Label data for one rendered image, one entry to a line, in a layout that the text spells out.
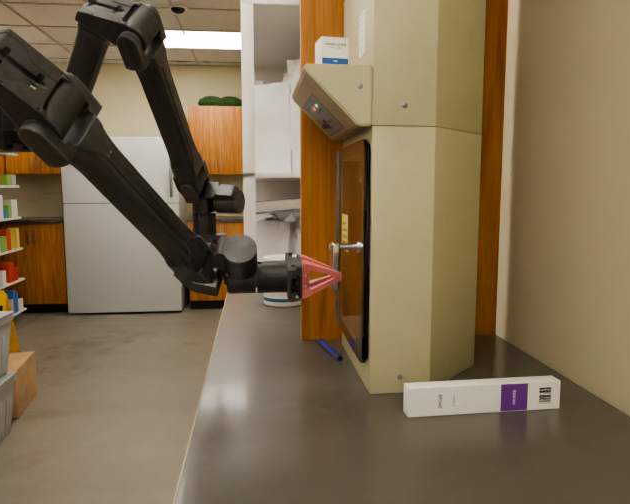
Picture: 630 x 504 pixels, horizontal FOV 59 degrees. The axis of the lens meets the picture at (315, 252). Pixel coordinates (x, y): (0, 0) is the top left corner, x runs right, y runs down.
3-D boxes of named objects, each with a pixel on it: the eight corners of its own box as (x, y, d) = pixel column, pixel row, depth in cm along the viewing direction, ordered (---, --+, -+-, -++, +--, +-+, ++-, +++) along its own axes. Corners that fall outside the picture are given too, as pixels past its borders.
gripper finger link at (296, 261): (338, 252, 105) (288, 253, 104) (344, 263, 98) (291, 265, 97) (338, 287, 107) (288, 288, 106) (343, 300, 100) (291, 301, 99)
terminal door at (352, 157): (341, 324, 130) (341, 149, 125) (366, 365, 100) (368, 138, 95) (337, 324, 130) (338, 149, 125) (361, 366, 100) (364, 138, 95)
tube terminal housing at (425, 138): (444, 341, 134) (453, 6, 125) (504, 389, 102) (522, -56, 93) (341, 344, 132) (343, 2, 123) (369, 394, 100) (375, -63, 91)
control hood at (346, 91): (342, 141, 126) (342, 95, 125) (372, 125, 94) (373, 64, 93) (291, 140, 125) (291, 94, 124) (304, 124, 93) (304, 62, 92)
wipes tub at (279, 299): (302, 298, 185) (302, 253, 184) (306, 306, 172) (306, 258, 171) (262, 299, 184) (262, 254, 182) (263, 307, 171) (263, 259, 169)
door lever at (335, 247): (358, 291, 103) (356, 286, 105) (360, 241, 100) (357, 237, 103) (329, 292, 102) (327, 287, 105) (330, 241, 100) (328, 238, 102)
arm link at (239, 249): (201, 251, 106) (187, 290, 101) (194, 215, 96) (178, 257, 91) (263, 264, 105) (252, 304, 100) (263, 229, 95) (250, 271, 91)
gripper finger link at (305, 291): (338, 251, 106) (288, 252, 105) (343, 262, 99) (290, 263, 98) (337, 285, 108) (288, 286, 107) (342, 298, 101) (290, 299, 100)
